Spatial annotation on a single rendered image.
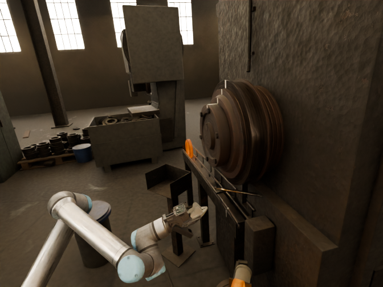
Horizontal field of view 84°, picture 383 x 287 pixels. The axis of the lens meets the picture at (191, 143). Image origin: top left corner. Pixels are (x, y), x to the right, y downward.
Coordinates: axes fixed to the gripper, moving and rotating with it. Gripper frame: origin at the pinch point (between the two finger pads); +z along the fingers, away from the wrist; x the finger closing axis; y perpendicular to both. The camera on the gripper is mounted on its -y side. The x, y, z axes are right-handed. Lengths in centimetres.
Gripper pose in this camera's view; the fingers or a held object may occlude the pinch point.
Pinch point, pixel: (205, 209)
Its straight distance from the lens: 109.2
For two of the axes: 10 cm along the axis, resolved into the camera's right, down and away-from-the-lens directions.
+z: 9.0, -4.2, 0.9
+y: -3.6, -8.6, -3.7
